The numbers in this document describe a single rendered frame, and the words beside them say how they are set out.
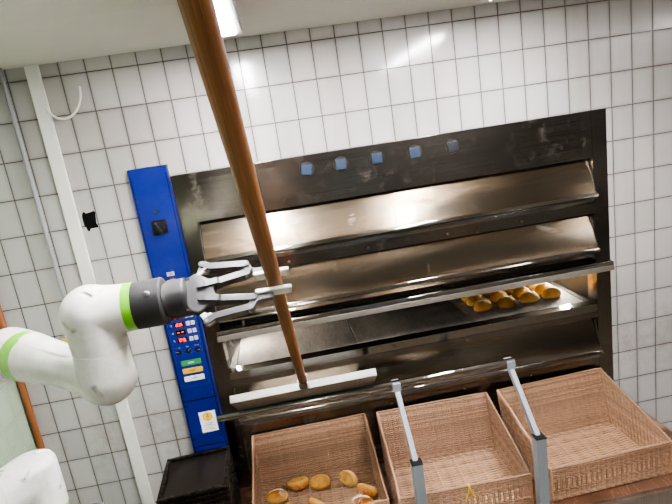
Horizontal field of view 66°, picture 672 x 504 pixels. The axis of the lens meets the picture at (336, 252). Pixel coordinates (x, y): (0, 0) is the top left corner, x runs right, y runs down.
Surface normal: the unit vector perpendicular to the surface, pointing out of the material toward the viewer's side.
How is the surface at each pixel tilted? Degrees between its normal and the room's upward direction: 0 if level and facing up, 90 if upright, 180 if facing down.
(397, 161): 90
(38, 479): 88
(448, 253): 70
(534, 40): 90
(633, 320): 90
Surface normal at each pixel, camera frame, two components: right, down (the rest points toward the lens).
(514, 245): 0.06, -0.13
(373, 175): 0.11, 0.21
